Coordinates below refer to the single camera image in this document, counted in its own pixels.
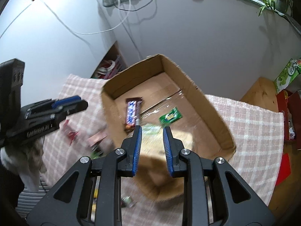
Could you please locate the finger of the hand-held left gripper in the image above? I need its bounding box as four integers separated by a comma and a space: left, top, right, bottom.
22, 95, 82, 119
54, 100, 89, 117

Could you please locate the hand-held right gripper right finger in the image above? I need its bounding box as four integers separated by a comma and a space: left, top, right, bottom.
163, 126, 277, 226

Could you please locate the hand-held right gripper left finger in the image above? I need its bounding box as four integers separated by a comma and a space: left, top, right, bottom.
25, 125, 143, 226

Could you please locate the bagged bread loaf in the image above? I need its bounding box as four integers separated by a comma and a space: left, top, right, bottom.
140, 123, 194, 157

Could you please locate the pink black snack packet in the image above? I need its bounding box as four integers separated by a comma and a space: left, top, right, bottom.
87, 131, 109, 152

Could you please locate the brown cardboard box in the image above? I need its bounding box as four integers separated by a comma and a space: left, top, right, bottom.
101, 54, 236, 202

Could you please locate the person's left forearm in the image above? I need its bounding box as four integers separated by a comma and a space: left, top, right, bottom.
0, 138, 46, 191

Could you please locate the red snack wrapper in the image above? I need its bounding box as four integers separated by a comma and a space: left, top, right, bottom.
62, 120, 79, 144

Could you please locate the green snack packet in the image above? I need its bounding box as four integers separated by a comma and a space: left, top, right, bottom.
159, 107, 182, 124

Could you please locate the brown blue chocolate bar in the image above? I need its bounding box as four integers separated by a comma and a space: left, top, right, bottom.
124, 97, 144, 132

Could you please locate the red white shelf item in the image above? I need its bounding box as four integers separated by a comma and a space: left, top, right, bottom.
96, 60, 116, 76

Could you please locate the small wrapped candy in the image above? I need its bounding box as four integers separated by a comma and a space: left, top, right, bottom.
120, 196, 135, 208

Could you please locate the pink checked blanket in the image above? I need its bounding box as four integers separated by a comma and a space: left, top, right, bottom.
41, 74, 285, 226

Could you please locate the grey striped mat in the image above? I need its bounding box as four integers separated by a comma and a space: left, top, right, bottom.
16, 174, 51, 219

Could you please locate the red paper sheet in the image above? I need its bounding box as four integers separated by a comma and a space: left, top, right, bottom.
275, 153, 292, 186

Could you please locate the red cardboard box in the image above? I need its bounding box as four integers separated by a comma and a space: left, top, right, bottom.
276, 90, 292, 142

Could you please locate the dark red open box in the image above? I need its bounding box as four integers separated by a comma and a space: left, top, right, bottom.
288, 91, 301, 150

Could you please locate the green printed carton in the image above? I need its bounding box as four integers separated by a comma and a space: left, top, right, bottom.
275, 58, 301, 93

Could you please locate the long white cable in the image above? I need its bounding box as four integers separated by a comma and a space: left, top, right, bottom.
40, 0, 132, 35

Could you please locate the thin white cable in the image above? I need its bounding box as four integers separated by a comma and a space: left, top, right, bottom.
118, 0, 142, 63

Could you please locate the black cable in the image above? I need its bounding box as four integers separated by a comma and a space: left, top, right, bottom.
112, 0, 157, 20

